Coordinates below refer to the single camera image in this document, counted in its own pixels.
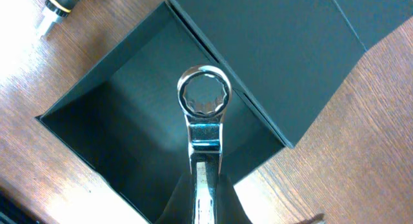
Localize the yellow black screwdriver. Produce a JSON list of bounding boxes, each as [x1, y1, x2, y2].
[[37, 0, 80, 38]]

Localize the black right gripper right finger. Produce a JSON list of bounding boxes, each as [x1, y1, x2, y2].
[[217, 174, 252, 224]]

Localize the silver ring wrench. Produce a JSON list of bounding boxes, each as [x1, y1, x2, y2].
[[177, 65, 232, 224]]

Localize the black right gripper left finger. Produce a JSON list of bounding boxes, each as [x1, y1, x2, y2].
[[155, 173, 193, 224]]

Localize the black open box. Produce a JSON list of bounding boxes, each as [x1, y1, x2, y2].
[[39, 0, 412, 222]]

